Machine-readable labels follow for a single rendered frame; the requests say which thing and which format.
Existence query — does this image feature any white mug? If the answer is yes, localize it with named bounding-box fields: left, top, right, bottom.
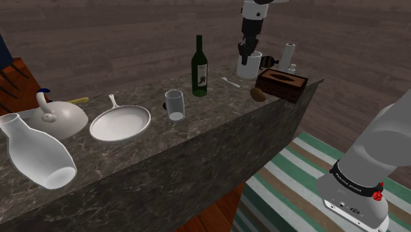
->
left=236, top=50, right=263, bottom=80

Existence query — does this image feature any green wine bottle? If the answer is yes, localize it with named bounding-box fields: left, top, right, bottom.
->
left=190, top=34, right=209, bottom=98

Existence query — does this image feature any clear drinking glass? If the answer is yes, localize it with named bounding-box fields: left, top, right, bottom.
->
left=164, top=89, right=186, bottom=122

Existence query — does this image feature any brown tissue box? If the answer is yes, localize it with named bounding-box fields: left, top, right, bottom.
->
left=255, top=68, right=310, bottom=104

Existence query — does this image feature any white kettle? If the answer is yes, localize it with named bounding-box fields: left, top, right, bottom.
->
left=26, top=88, right=90, bottom=141

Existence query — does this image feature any white paper towel roll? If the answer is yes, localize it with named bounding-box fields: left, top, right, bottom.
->
left=278, top=42, right=296, bottom=73

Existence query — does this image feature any brown potato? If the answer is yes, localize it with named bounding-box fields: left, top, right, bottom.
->
left=250, top=86, right=267, bottom=103

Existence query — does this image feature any white vase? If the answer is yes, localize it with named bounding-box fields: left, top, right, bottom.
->
left=0, top=113, right=78, bottom=190

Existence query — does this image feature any green brown striped rug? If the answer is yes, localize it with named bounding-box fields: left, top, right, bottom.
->
left=230, top=130, right=411, bottom=232

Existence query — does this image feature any yellow black striped fish figure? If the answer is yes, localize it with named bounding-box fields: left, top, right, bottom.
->
left=259, top=55, right=280, bottom=69

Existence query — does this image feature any white frying pan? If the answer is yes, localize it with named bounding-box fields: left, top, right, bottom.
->
left=88, top=94, right=152, bottom=144

